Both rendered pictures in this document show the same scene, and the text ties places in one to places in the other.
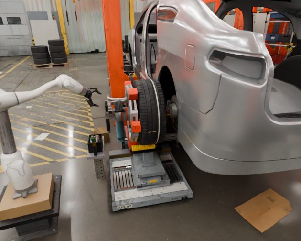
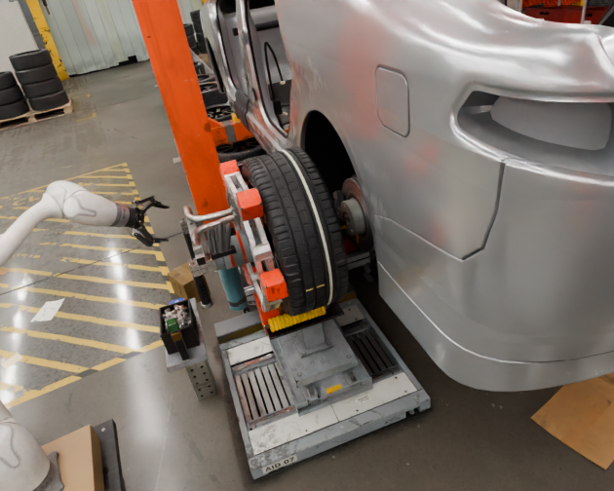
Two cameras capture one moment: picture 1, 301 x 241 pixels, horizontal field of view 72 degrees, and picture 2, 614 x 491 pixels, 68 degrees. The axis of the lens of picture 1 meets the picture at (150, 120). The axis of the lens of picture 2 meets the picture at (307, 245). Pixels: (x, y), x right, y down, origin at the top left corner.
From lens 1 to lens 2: 38 cm
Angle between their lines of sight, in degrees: 7
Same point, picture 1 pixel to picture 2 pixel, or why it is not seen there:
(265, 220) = (607, 435)
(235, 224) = (541, 460)
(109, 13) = not seen: outside the picture
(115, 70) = (191, 136)
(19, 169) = (4, 454)
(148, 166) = (316, 352)
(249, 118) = (594, 268)
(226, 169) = (528, 381)
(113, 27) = (162, 26)
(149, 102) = (296, 217)
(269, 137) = not seen: outside the picture
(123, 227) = not seen: outside the picture
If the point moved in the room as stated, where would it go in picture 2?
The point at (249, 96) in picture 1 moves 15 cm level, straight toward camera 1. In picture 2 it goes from (592, 212) to (606, 261)
